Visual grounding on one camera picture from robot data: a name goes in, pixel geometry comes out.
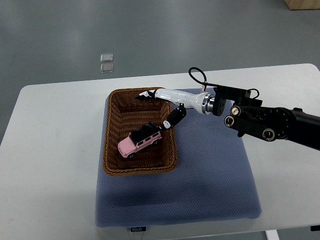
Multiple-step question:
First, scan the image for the metal floor plate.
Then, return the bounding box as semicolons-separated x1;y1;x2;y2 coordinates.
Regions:
100;53;114;63
100;63;114;73

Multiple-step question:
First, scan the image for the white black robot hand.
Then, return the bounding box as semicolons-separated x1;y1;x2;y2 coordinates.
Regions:
135;88;212;130

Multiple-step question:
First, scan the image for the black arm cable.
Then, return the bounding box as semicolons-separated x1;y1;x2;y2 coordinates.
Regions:
188;66;218;92

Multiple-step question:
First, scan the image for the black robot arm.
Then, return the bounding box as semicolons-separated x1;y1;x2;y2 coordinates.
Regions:
136;85;320;150

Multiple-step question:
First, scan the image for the lower metal floor plate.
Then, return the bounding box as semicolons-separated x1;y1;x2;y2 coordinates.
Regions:
100;63;114;73

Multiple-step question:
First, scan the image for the wooden box corner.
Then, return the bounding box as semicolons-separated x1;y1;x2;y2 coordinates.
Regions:
284;0;320;11

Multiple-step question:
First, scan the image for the pink toy car black roof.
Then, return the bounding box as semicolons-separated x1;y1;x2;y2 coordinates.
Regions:
117;121;162;159

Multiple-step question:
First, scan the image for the blue-grey padded mat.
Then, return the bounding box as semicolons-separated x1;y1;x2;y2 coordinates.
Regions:
95;88;261;228

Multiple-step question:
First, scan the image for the upper metal floor plate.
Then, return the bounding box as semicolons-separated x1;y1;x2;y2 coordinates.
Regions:
100;53;114;63

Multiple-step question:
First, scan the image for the brown wicker basket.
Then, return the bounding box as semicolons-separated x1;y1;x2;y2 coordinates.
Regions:
101;87;178;176

